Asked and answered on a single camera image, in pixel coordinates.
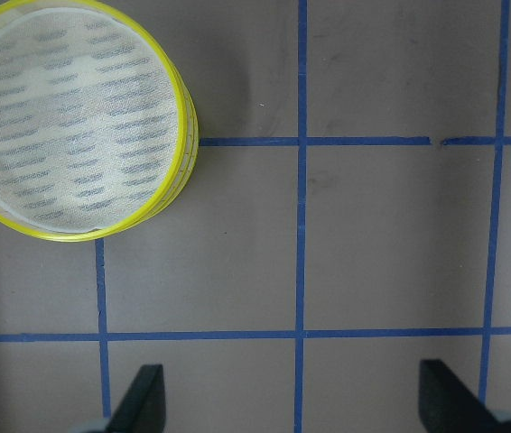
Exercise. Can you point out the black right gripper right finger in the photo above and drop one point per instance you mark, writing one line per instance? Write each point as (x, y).
(447, 405)

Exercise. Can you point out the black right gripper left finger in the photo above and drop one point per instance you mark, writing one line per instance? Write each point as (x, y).
(143, 408)

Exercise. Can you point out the yellow bamboo steamer tier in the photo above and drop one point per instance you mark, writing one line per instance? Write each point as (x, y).
(98, 131)

